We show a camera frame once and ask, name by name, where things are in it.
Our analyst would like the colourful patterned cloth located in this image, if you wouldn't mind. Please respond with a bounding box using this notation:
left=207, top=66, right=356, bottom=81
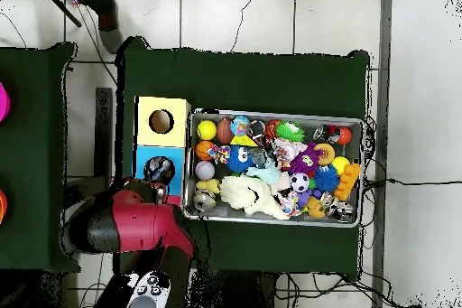
left=272, top=137, right=308, bottom=217

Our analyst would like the wooden box with three holes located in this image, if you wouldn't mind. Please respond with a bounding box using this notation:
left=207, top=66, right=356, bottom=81
left=133, top=95, right=192, bottom=209

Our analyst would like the shallow metal mesh bin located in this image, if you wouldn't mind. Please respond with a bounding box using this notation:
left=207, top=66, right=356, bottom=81
left=183, top=107, right=365, bottom=229

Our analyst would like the blue spiky toy with eyes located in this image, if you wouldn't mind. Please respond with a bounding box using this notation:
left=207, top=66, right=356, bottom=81
left=226, top=145, right=255, bottom=173

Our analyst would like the orange basketball toy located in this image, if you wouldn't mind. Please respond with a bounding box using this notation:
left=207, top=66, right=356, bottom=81
left=195, top=140, right=215, bottom=162

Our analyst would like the globe print ball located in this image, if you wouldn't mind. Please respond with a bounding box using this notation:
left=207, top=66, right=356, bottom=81
left=229, top=115, right=251, bottom=136

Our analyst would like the white baseball toy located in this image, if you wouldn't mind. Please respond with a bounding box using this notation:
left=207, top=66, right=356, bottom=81
left=194, top=160, right=217, bottom=182

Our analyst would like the yellow ball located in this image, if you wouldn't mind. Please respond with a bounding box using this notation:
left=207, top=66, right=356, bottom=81
left=196, top=119, right=218, bottom=141

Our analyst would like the cream knit cloth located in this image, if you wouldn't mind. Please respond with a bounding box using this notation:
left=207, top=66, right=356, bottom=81
left=218, top=174, right=291, bottom=220

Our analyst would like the green spiky toy with eye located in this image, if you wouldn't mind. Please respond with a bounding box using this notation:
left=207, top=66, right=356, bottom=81
left=274, top=120, right=306, bottom=144

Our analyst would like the black and white soccer ball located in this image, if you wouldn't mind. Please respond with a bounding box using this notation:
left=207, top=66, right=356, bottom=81
left=289, top=172, right=310, bottom=193

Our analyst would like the purple spiky monster toy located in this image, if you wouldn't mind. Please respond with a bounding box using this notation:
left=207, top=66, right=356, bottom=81
left=288, top=142, right=323, bottom=176

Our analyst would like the dark green table cloth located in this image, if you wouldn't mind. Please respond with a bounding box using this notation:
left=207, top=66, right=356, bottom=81
left=0, top=42, right=81, bottom=275
left=113, top=35, right=371, bottom=280

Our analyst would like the black monitor on stand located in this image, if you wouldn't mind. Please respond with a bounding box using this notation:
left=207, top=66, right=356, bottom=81
left=62, top=87, right=114, bottom=215

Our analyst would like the person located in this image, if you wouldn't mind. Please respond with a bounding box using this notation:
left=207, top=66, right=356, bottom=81
left=53, top=0, right=177, bottom=55

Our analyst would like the black rod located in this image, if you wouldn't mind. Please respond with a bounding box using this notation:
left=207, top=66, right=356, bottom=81
left=38, top=0, right=83, bottom=28

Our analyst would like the pink plastic bowl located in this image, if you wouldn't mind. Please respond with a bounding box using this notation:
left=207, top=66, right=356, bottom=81
left=0, top=81, right=11, bottom=123

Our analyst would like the orange plastic bowl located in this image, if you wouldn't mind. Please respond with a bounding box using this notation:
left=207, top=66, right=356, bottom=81
left=0, top=188, right=8, bottom=225

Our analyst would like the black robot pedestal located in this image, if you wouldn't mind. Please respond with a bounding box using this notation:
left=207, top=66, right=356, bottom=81
left=190, top=269, right=279, bottom=308

